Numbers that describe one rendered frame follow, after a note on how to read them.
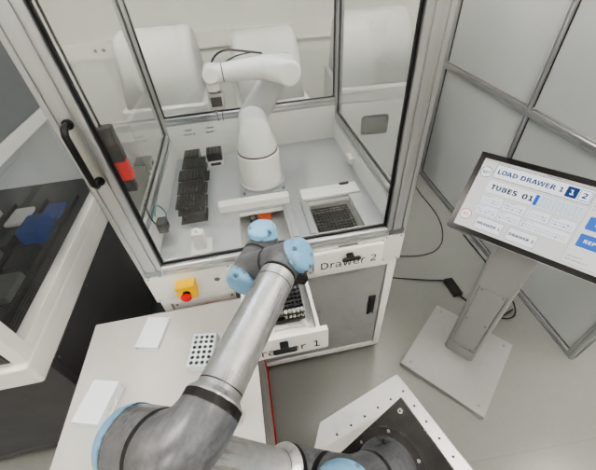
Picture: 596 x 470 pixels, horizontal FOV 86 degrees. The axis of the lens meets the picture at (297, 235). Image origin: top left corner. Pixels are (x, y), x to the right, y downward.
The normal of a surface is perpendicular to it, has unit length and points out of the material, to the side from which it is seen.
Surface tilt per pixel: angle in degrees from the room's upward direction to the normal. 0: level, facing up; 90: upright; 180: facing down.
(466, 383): 3
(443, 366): 3
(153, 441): 16
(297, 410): 0
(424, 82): 90
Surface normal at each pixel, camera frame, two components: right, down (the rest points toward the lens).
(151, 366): -0.06, -0.73
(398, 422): -0.66, -0.29
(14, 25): 0.18, 0.65
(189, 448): 0.32, -0.23
